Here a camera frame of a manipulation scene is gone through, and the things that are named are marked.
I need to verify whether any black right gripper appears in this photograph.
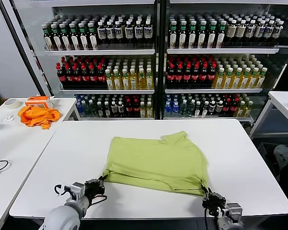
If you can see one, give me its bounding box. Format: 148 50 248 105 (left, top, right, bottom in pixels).
200 184 228 216

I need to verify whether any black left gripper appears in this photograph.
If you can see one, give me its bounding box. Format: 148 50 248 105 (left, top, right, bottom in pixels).
84 174 108 199

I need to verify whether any light green t-shirt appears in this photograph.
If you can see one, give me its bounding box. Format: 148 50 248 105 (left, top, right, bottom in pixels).
102 130 210 197

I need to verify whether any white metal shelf board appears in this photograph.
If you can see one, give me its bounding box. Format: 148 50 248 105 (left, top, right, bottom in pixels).
163 116 253 122
59 89 156 94
167 47 280 55
45 49 156 57
165 88 264 94
80 116 156 121
30 0 156 7
169 0 288 6

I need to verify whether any white label black bottle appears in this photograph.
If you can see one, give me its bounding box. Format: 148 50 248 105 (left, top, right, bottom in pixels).
216 100 224 117
110 101 118 118
117 101 125 118
208 100 216 117

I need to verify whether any red cap cola bottle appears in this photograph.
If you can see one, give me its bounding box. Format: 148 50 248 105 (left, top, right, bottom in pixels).
183 63 193 85
126 98 133 118
97 64 107 85
167 63 176 85
200 63 209 85
230 98 239 117
192 63 201 85
81 64 91 85
132 98 140 118
175 63 184 85
89 64 98 85
72 64 83 85
207 62 217 85
56 62 67 85
64 63 74 85
223 98 231 117

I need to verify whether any green water bottle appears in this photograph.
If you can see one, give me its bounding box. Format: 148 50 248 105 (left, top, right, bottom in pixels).
187 100 195 118
179 100 188 118

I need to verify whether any white side table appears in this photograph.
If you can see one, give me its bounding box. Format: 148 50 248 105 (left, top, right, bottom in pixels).
249 91 288 140
0 97 82 132

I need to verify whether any grey bundled bag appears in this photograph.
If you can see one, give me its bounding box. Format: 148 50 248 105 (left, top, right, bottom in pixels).
273 145 288 166

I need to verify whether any orange crumpled cloth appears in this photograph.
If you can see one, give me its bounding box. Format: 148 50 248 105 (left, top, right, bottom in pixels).
17 105 62 130

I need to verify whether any black bottle tray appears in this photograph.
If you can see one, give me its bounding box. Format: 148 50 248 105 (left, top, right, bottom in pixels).
60 82 109 91
165 83 216 90

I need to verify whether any orange white carton box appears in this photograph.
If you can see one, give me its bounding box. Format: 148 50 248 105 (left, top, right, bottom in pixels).
25 95 55 109

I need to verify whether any white tape roll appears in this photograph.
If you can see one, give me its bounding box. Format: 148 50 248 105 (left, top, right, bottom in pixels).
3 98 20 110

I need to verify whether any glass door drinks cabinet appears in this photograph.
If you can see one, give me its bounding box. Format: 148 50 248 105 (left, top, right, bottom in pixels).
161 0 288 124
9 0 162 121

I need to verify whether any green cap dark tea bottle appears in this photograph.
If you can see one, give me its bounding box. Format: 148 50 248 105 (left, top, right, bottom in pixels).
68 23 81 51
188 21 198 49
207 21 218 48
179 21 188 49
215 21 228 48
59 23 72 51
198 21 208 49
87 22 99 50
43 23 54 51
50 23 63 51
169 21 179 49
78 23 90 51

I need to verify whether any blue label dark drink bottle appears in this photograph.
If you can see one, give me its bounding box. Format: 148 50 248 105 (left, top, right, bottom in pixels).
114 21 125 46
124 21 134 46
144 20 154 46
97 21 108 46
254 20 266 46
106 21 116 46
245 20 257 46
271 20 285 46
263 19 276 46
134 20 144 46

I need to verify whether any black slanted door bar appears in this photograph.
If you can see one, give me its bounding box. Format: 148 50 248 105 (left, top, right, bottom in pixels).
0 0 48 97

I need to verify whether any beige label dark drink bottle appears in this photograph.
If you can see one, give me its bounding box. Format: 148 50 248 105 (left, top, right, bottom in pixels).
235 20 247 46
226 21 238 46

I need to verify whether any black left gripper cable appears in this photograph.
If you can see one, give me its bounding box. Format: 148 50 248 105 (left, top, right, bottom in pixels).
90 195 108 206

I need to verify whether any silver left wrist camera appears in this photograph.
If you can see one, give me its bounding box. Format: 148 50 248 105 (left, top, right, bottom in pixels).
54 182 85 200

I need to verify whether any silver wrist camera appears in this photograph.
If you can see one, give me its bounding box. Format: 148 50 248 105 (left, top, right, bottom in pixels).
224 203 243 218
54 182 85 200

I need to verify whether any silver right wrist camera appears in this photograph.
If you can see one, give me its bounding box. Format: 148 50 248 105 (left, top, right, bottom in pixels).
224 203 243 218

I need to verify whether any black adapter cable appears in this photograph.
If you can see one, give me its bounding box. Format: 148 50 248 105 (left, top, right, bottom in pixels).
0 149 10 177

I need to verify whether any black cabinet divider post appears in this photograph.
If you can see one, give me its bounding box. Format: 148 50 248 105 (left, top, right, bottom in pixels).
155 0 170 120

